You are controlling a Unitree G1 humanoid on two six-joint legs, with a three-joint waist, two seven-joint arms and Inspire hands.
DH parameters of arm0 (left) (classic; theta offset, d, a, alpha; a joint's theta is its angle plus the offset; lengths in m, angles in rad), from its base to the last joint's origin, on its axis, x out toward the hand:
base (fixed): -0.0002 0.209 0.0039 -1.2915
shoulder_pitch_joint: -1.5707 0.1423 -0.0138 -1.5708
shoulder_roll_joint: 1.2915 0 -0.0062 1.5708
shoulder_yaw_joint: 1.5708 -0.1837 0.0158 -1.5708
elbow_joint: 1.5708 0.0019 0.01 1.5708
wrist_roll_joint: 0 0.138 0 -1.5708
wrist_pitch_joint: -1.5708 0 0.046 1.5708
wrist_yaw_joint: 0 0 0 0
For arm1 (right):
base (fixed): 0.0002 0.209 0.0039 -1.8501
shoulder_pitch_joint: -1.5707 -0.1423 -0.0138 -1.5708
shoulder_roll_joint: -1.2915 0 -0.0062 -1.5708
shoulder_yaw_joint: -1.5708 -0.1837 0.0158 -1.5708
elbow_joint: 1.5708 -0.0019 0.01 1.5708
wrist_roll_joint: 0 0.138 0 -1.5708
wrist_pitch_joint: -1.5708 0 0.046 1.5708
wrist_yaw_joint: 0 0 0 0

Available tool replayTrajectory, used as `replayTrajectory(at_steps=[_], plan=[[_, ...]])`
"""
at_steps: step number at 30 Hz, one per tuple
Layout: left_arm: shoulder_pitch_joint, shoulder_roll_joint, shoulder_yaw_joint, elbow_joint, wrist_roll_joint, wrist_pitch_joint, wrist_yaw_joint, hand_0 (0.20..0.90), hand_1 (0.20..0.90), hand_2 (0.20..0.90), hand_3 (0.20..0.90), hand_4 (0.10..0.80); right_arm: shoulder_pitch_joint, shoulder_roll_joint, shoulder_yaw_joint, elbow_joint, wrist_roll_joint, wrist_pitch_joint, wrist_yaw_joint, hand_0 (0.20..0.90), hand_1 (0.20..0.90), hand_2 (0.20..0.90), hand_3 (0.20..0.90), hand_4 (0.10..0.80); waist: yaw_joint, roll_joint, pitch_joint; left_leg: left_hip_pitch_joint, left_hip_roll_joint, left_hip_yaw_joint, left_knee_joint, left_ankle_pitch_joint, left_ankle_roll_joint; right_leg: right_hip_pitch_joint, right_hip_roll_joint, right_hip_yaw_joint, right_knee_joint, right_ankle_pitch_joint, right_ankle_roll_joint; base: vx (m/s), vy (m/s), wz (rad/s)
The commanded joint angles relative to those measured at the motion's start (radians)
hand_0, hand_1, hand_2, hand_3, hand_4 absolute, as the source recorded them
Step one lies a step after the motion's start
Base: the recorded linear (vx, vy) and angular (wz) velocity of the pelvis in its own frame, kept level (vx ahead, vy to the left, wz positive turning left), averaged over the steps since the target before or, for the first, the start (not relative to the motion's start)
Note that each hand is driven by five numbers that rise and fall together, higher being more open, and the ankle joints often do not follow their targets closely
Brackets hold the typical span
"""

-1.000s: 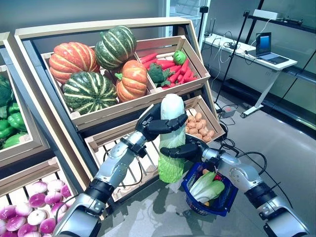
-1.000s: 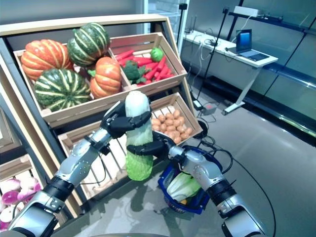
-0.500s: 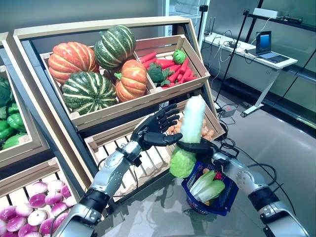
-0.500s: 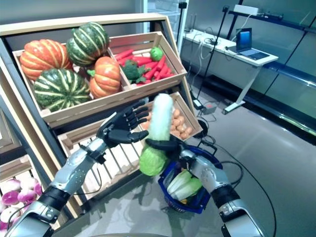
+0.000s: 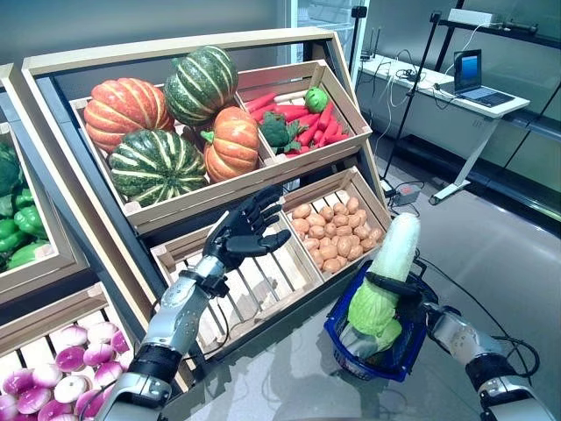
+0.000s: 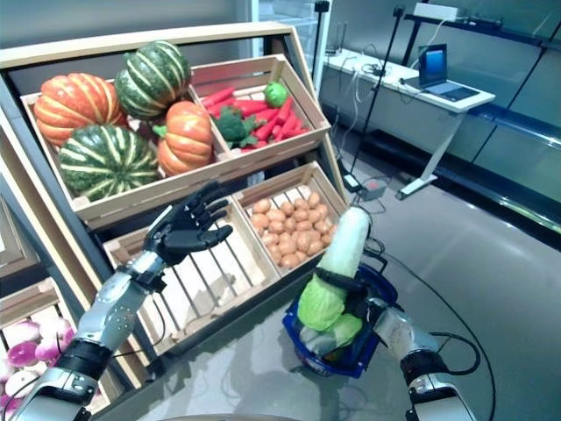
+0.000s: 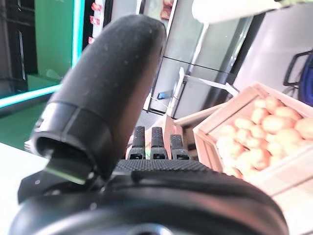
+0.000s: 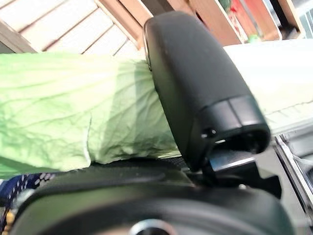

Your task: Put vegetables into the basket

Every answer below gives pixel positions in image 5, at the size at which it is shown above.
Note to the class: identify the grey box red button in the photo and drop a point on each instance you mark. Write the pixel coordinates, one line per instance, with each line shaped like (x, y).
(407, 195)

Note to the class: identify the black metal rack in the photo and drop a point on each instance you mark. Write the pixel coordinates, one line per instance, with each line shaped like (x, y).
(445, 48)

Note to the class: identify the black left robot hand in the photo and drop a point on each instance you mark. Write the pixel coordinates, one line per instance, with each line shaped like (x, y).
(232, 241)

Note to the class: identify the black camera on stand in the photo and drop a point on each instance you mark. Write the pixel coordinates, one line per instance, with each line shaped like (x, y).
(359, 12)

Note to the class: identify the white office desk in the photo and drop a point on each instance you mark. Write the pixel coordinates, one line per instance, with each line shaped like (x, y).
(504, 109)

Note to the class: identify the open grey laptop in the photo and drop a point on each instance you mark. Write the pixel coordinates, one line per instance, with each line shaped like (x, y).
(469, 72)

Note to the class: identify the wooden potato crate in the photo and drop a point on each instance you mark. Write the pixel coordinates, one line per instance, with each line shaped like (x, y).
(324, 188)

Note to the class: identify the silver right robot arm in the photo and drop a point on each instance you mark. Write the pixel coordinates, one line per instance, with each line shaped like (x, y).
(460, 337)

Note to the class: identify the wooden carrot crate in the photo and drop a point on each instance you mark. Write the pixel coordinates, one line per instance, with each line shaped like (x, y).
(324, 149)

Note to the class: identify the blue plastic shopping basket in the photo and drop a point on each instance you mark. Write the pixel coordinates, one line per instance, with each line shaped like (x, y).
(335, 324)

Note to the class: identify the bright green bell pepper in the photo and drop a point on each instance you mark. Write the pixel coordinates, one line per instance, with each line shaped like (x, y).
(23, 198)
(30, 221)
(26, 258)
(9, 235)

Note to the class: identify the wooden pumpkin crate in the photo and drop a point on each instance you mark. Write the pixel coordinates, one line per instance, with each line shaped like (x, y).
(197, 199)

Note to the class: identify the dark green broccoli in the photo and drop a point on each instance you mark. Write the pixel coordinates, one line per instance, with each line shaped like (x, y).
(6, 169)
(276, 131)

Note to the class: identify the light green bell pepper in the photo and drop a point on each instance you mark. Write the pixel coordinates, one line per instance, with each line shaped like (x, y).
(316, 98)

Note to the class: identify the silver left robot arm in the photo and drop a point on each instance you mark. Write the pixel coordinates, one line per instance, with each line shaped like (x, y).
(175, 316)

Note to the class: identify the purple white turnip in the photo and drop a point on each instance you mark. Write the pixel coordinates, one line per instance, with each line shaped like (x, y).
(70, 358)
(119, 343)
(98, 354)
(101, 332)
(72, 335)
(70, 389)
(107, 373)

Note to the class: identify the green striped pumpkin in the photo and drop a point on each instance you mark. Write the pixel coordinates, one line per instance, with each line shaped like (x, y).
(155, 169)
(201, 85)

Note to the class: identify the black power brick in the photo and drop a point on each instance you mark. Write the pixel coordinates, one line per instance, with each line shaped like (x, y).
(388, 188)

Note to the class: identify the wooden cabbage crate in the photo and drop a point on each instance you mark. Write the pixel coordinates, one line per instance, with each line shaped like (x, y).
(263, 285)

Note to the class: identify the small orange pumpkin green stem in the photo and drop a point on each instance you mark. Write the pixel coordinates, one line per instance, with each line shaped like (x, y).
(232, 144)

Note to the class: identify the large orange striped pumpkin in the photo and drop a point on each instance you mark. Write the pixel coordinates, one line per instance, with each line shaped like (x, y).
(125, 112)

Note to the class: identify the black router with antennas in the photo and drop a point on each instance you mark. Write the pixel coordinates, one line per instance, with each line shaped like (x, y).
(370, 54)

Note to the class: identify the red orange carrot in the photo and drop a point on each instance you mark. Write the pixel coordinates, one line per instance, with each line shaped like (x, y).
(325, 116)
(259, 102)
(335, 138)
(289, 109)

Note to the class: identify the wooden turnip crate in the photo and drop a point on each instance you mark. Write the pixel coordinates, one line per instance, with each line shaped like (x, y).
(52, 307)

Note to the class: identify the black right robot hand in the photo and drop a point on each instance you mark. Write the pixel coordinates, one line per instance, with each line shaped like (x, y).
(414, 307)

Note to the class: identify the black tripod pole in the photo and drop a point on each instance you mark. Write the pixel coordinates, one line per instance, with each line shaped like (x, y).
(414, 87)

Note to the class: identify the white box device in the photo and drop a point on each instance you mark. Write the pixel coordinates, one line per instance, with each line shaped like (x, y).
(473, 16)

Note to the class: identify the brown potato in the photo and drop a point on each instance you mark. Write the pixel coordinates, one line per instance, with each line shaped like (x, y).
(377, 234)
(331, 265)
(301, 211)
(352, 204)
(300, 226)

